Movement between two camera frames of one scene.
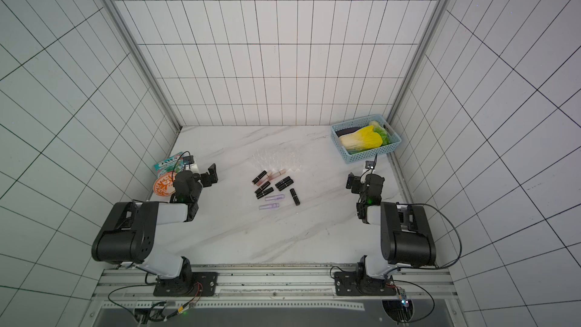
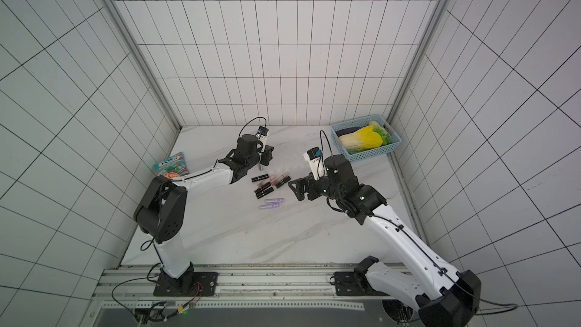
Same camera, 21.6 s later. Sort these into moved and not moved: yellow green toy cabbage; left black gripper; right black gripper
Moved: right black gripper; left black gripper
Not moved: yellow green toy cabbage
